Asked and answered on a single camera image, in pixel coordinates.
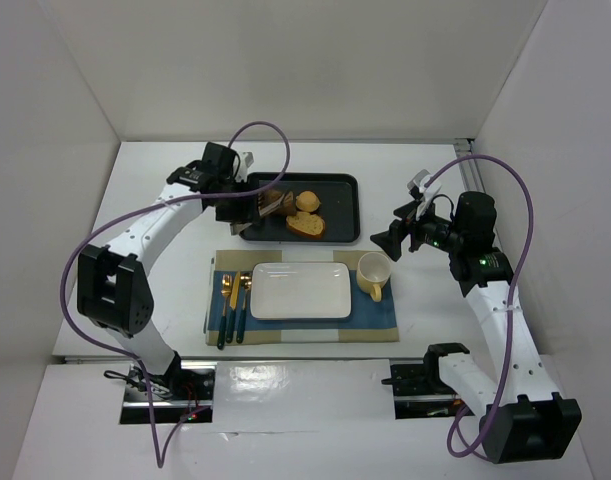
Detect brown croissant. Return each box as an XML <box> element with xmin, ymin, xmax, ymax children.
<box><xmin>263</xmin><ymin>189</ymin><xmax>297</xmax><ymax>217</ymax></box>

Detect metal kitchen tongs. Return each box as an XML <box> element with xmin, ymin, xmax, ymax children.
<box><xmin>230</xmin><ymin>192</ymin><xmax>287</xmax><ymax>236</ymax></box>

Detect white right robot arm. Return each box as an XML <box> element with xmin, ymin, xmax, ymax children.
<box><xmin>371</xmin><ymin>188</ymin><xmax>582</xmax><ymax>464</ymax></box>

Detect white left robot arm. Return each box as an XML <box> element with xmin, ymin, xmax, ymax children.
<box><xmin>77</xmin><ymin>142</ymin><xmax>256</xmax><ymax>394</ymax></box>

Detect seeded bread slice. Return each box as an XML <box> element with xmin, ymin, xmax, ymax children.
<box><xmin>286</xmin><ymin>211</ymin><xmax>326</xmax><ymax>239</ymax></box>

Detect yellow white mug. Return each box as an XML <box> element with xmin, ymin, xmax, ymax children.
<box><xmin>356</xmin><ymin>252</ymin><xmax>392</xmax><ymax>302</ymax></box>

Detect round yellow bun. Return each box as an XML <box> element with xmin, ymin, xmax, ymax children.
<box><xmin>296</xmin><ymin>191</ymin><xmax>321</xmax><ymax>213</ymax></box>

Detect white rectangular plate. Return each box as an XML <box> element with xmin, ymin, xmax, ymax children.
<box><xmin>250</xmin><ymin>262</ymin><xmax>352</xmax><ymax>321</ymax></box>

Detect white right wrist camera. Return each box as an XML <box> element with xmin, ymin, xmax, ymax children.
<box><xmin>407</xmin><ymin>169</ymin><xmax>442</xmax><ymax>219</ymax></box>

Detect gold spoon green handle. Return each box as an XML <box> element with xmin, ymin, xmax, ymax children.
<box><xmin>236</xmin><ymin>272</ymin><xmax>252</xmax><ymax>344</ymax></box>

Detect gold fork green handle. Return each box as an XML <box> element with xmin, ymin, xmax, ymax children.
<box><xmin>216</xmin><ymin>274</ymin><xmax>233</xmax><ymax>350</ymax></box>

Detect aluminium frame rail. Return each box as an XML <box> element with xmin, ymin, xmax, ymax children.
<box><xmin>454</xmin><ymin>138</ymin><xmax>485</xmax><ymax>193</ymax></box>

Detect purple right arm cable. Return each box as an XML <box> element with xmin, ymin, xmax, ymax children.
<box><xmin>424</xmin><ymin>152</ymin><xmax>537</xmax><ymax>459</ymax></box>

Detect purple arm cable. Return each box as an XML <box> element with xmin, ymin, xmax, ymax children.
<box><xmin>424</xmin><ymin>152</ymin><xmax>537</xmax><ymax>459</ymax></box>
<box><xmin>62</xmin><ymin>120</ymin><xmax>292</xmax><ymax>469</ymax></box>

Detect gold knife green handle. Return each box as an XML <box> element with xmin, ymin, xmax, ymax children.
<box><xmin>226</xmin><ymin>271</ymin><xmax>241</xmax><ymax>343</ymax></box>

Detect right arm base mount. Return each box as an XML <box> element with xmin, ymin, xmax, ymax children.
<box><xmin>381</xmin><ymin>359</ymin><xmax>464</xmax><ymax>420</ymax></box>

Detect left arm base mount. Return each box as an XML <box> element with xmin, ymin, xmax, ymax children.
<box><xmin>103</xmin><ymin>365</ymin><xmax>216</xmax><ymax>425</ymax></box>

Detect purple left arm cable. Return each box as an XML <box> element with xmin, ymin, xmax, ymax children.
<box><xmin>62</xmin><ymin>120</ymin><xmax>292</xmax><ymax>469</ymax></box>

